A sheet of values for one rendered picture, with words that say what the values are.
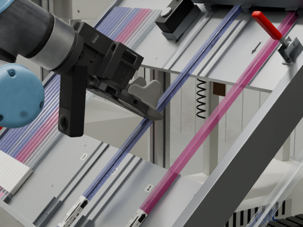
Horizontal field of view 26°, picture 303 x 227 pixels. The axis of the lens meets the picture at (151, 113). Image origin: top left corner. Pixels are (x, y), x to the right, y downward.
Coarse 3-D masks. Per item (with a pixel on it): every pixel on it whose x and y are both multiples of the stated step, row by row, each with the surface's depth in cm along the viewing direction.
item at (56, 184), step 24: (72, 144) 125; (96, 144) 120; (48, 168) 125; (72, 168) 119; (96, 168) 114; (120, 168) 110; (144, 168) 106; (24, 192) 124; (48, 192) 119; (72, 192) 114; (120, 192) 105; (144, 192) 102; (168, 192) 98; (192, 192) 95; (24, 216) 119; (48, 216) 113; (96, 216) 105; (120, 216) 101; (168, 216) 94
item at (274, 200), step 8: (296, 160) 76; (296, 168) 75; (288, 176) 75; (296, 176) 75; (280, 184) 75; (288, 184) 74; (272, 192) 75; (280, 192) 74; (288, 192) 74; (272, 200) 74; (280, 200) 74; (264, 208) 74; (272, 208) 73; (256, 216) 74; (264, 216) 73; (272, 216) 74; (248, 224) 73; (256, 224) 73; (264, 224) 73
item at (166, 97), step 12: (240, 12) 115; (228, 24) 114; (216, 36) 113; (204, 48) 112; (192, 60) 112; (192, 72) 111; (180, 84) 110; (168, 96) 109; (156, 108) 109; (144, 120) 108; (132, 132) 108; (144, 132) 108; (132, 144) 107; (120, 156) 106; (108, 168) 105; (96, 180) 105; (84, 192) 105; (96, 192) 105
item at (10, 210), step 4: (0, 200) 123; (0, 204) 122; (4, 204) 121; (4, 208) 120; (8, 208) 120; (12, 208) 119; (8, 212) 119; (12, 212) 118; (16, 212) 117; (12, 216) 117; (16, 216) 116; (20, 216) 115; (20, 220) 114; (24, 220) 113; (24, 224) 112; (28, 224) 112; (32, 224) 111
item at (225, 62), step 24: (144, 0) 148; (168, 0) 141; (192, 24) 128; (216, 24) 122; (240, 24) 117; (144, 48) 133; (168, 48) 127; (192, 48) 122; (216, 48) 116; (240, 48) 112; (168, 72) 123; (216, 72) 111; (240, 72) 107; (264, 72) 103
